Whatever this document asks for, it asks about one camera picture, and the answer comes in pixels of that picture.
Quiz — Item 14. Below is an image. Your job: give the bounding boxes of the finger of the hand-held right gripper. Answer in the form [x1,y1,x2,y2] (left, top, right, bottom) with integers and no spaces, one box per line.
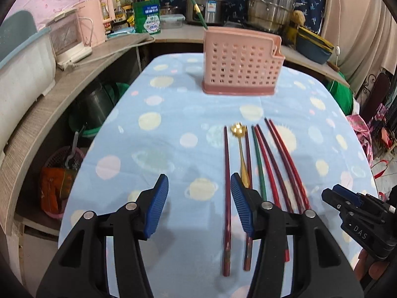
[332,184,364,206]
[322,189,352,215]

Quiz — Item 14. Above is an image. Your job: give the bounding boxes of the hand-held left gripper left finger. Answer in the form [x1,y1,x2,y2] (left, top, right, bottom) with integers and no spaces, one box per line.
[35,174,169,298]

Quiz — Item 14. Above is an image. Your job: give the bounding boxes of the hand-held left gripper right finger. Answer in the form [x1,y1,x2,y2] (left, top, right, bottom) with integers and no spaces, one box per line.
[230,173,365,298]

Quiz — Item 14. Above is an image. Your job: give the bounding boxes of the dark maroon chopstick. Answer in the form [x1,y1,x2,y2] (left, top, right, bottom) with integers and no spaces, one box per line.
[243,127,253,271]
[264,118,303,213]
[222,126,232,277]

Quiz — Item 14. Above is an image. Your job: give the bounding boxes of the green chopstick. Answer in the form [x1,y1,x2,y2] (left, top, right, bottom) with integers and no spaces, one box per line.
[251,126,268,201]
[191,0,208,30]

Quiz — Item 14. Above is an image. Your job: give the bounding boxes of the gold spoon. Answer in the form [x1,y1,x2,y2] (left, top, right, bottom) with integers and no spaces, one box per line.
[230,123,252,190]

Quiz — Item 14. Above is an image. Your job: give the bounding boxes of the red chopstick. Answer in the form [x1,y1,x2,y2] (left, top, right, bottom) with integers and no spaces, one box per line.
[268,119,311,210]
[254,124,290,262]

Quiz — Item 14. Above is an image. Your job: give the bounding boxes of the pink perforated utensil holder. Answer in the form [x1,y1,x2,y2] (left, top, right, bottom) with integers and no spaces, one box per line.
[202,26,286,96]

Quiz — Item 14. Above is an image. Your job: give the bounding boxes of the person's right hand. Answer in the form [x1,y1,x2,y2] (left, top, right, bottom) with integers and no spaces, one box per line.
[354,248,394,289]

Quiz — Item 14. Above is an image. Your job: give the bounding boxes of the blue planet print tablecloth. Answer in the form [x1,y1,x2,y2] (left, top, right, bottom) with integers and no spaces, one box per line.
[59,53,380,298]

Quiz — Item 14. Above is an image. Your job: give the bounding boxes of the pink floral cloth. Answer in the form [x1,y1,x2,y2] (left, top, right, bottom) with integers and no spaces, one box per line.
[346,104,397,162]

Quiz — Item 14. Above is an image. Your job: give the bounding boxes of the green plastic bag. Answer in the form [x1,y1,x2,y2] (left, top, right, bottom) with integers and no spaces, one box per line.
[326,71,354,115]

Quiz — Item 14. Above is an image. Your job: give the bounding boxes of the orange bag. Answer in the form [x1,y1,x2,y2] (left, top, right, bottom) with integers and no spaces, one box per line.
[40,167,76,215]

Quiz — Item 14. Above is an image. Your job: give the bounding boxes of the dark metal chair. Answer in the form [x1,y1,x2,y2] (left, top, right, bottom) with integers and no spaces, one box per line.
[360,71,393,121]

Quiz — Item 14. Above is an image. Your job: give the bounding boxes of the red plastic basket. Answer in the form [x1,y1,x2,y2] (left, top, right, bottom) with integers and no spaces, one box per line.
[42,146,86,221]

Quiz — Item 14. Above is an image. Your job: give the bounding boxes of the blue pot with yellow lid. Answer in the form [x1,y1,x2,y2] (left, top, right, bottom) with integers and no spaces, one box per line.
[296,26,335,64]

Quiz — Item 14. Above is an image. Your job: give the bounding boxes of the beige curtain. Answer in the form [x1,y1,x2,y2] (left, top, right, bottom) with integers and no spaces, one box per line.
[319,0,397,94]

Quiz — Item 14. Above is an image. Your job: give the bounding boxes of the brown loofah sponge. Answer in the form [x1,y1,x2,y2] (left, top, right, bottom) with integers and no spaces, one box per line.
[292,10,306,27]

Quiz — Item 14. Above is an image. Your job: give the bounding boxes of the clear plastic food container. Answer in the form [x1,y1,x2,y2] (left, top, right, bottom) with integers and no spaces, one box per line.
[160,14,186,29]

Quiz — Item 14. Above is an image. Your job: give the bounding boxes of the white plastic tub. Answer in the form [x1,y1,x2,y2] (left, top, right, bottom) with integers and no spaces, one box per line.
[0,26,56,152]

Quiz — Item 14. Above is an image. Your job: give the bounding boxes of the pink kitchen appliance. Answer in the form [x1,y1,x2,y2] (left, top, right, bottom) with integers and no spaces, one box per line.
[74,0,114,45]

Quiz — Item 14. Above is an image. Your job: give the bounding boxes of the yellow liquid bottle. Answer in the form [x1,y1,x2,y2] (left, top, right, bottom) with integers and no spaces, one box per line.
[101,1,112,33]

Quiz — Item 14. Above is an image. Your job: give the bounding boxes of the stacked steel steamer pot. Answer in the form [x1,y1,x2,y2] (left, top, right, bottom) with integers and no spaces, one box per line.
[246,0,306,33]

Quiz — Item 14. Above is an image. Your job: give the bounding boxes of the steel rice cooker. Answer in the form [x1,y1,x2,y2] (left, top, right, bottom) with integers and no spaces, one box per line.
[186,0,228,25]

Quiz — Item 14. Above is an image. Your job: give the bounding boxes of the grey-blue plastic panel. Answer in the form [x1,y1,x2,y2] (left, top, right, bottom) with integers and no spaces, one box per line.
[0,10,41,63]

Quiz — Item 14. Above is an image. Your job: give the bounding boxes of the white cord with switch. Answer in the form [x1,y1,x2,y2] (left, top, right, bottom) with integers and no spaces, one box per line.
[334,0,345,66]

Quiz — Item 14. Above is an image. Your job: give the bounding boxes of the white power cable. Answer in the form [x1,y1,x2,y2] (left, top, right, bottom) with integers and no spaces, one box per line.
[66,36,156,69]

